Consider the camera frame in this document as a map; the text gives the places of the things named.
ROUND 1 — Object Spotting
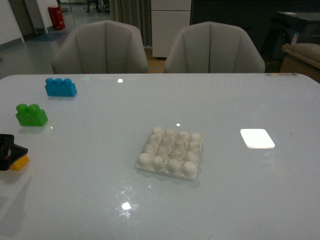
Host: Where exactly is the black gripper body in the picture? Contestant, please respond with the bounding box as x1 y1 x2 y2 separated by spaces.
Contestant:
0 134 28 171

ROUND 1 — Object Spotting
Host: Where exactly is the grey curtain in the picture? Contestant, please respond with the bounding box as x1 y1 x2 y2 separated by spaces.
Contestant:
109 0 152 47

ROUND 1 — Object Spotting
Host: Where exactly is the grey armchair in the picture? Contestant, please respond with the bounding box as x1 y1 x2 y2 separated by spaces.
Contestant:
164 21 266 74
51 20 149 74

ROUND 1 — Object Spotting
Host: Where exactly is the white studded base plate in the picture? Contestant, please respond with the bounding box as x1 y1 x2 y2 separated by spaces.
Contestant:
135 126 203 181

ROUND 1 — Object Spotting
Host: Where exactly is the dark kitchen counter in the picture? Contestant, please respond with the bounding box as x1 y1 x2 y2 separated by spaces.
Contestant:
190 0 320 51

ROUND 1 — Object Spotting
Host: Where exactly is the left grey armchair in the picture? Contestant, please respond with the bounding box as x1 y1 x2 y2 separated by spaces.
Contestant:
51 20 149 74

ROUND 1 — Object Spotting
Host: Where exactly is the blue toy block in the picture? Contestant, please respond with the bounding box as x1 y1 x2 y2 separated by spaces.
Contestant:
45 78 78 97

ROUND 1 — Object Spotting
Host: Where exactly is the right grey armchair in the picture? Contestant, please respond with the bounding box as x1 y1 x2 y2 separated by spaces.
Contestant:
164 21 266 74

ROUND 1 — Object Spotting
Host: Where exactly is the green toy block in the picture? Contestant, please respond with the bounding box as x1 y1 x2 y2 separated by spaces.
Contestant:
15 103 48 127

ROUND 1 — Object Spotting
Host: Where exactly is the beige cushioned seat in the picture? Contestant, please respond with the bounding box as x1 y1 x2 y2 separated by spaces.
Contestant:
279 43 320 83

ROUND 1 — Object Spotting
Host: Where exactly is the white drawer cabinet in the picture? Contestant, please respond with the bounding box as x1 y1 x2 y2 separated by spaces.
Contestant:
151 0 192 58

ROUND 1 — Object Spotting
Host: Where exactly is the yellow toy block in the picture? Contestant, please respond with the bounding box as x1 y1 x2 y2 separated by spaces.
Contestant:
9 155 30 171

